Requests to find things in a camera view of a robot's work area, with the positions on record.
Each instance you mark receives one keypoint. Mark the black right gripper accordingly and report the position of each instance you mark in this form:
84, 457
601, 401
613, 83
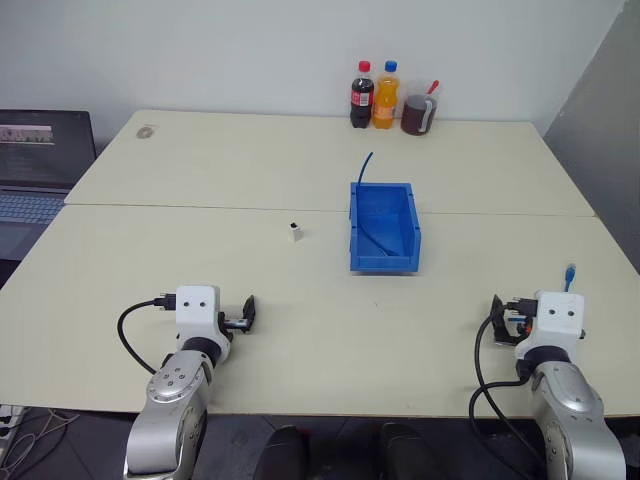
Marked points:
517, 322

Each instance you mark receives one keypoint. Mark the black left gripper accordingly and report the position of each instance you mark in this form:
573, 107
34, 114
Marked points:
231, 323

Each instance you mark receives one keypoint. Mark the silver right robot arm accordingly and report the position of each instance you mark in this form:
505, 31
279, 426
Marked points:
572, 410

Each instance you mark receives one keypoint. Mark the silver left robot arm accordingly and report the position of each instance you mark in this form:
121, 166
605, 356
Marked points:
172, 400

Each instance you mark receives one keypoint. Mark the small white black adapter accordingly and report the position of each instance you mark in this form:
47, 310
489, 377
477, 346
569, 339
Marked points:
295, 232

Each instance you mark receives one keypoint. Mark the blue plastic storage bin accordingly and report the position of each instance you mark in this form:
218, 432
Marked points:
395, 260

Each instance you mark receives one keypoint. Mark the clear cup of dark liquid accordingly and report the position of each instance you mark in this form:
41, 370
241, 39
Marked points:
417, 115

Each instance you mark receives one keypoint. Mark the cola bottle with red cap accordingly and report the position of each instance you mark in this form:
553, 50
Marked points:
361, 100

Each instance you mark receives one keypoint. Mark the orange soda bottle, blue cap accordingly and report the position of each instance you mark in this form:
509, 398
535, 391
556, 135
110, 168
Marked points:
386, 102

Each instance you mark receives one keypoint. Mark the white power strip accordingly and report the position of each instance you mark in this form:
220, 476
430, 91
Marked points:
9, 417

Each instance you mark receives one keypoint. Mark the dark grey laptop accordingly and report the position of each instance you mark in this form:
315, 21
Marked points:
35, 165

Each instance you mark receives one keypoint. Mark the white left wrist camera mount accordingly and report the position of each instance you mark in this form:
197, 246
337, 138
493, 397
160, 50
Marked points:
196, 316

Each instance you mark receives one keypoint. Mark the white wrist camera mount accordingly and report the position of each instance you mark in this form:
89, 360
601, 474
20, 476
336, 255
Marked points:
196, 316
555, 325

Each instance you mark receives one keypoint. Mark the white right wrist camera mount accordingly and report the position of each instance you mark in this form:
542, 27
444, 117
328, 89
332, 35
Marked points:
555, 325

